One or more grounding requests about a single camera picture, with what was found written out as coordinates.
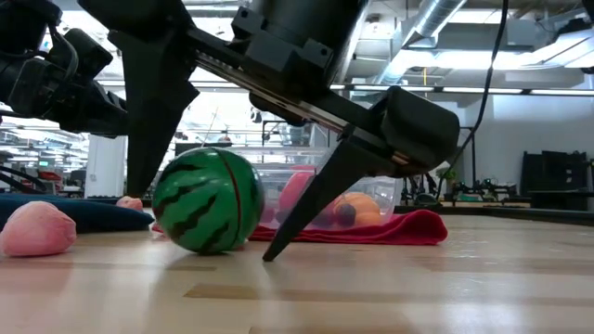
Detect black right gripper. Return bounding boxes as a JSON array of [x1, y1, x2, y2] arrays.
[[77, 0, 389, 199]]

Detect red bell pepper toy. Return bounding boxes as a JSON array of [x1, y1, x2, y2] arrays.
[[277, 165, 319, 224]]

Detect orange toy pepper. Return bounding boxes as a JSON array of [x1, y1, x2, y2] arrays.
[[331, 191, 382, 228]]

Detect pink toy garlic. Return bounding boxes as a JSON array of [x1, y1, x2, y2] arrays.
[[0, 199, 78, 258], [115, 195, 145, 212]]

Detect green toy watermelon ball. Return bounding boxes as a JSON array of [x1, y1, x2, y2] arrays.
[[151, 147, 266, 256]]

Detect clear plastic tupperware container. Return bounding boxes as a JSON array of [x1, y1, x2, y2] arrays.
[[222, 146, 404, 232]]

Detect white building pillar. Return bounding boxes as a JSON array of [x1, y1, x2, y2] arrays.
[[84, 134, 128, 199]]

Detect red cloth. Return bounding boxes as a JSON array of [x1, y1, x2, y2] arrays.
[[151, 208, 449, 247]]

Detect navy blue cloth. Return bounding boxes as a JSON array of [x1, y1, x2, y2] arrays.
[[0, 192, 156, 235]]

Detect background black robot arms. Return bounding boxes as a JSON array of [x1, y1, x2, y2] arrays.
[[401, 175, 519, 208]]

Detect long ceiling light strip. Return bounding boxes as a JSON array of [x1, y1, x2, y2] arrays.
[[329, 84, 594, 96]]

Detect black background cabinet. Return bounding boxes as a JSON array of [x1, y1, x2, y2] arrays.
[[520, 149, 594, 211]]

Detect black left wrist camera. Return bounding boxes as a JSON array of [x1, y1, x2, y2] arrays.
[[0, 0, 63, 47]]

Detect black metal stand frame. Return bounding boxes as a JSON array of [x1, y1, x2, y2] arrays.
[[458, 124, 478, 186]]

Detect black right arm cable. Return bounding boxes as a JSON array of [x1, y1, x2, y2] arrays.
[[435, 0, 510, 186]]

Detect silver ceiling duct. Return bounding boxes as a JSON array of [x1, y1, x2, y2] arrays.
[[373, 0, 468, 87]]

